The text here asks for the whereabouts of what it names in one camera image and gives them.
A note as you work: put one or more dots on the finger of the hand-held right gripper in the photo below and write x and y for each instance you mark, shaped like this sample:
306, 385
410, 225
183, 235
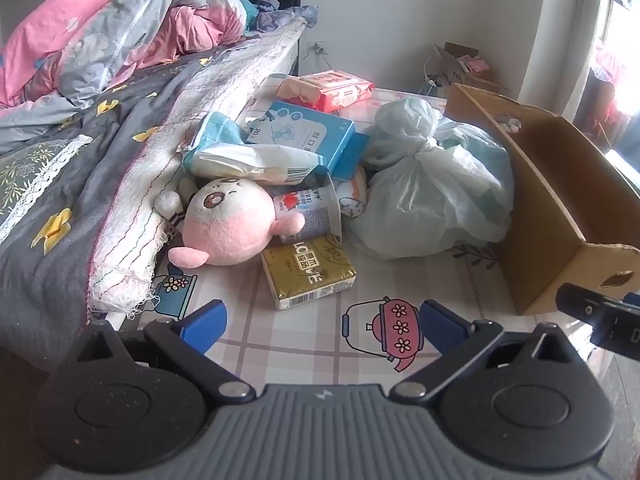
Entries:
580, 302

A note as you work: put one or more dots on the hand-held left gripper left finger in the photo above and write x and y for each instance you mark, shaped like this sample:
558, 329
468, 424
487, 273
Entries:
202, 327

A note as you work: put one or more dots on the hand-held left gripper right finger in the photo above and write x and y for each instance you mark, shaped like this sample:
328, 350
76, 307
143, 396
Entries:
440, 327

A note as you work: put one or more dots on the pink plush toy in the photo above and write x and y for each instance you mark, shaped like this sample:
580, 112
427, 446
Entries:
225, 225

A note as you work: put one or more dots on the large cardboard box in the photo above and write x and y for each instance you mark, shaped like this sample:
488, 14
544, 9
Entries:
540, 185

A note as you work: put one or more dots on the yogurt cup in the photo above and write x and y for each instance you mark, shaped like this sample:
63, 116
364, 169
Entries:
315, 215

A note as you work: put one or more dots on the gold tissue pack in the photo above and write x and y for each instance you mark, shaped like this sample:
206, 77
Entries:
305, 270

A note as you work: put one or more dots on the white plastic bag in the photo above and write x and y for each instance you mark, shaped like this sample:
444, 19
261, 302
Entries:
430, 195

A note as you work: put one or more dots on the blue white wet wipes pack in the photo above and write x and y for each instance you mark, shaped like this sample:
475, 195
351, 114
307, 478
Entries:
240, 160

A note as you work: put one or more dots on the grey bedsheet with yellow flowers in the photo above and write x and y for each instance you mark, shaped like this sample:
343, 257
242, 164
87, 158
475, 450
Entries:
75, 185

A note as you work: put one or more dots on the blue carton box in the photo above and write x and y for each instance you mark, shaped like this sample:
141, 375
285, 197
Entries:
310, 130

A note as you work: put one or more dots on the green leaf lace-trimmed cloth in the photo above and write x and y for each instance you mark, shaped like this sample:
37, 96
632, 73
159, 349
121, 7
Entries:
25, 170

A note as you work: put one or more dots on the white round bin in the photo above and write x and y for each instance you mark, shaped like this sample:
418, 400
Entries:
432, 77

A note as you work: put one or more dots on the small open cardboard box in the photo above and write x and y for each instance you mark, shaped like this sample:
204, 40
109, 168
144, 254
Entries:
460, 72

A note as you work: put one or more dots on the pink wet wipes pack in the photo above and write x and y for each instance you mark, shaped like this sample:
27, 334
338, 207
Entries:
335, 90

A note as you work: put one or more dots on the pink packet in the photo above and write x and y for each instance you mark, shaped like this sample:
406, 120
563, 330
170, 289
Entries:
474, 63

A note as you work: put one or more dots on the white curtain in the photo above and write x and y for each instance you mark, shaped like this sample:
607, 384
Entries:
565, 35

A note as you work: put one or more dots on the pink grey floral quilt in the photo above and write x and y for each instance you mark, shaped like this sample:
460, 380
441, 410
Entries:
100, 35

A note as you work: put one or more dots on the blue grey crumpled cloth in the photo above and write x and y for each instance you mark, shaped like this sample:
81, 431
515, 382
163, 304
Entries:
285, 15

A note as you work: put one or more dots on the wall socket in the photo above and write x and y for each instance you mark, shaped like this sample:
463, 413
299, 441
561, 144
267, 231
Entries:
320, 48

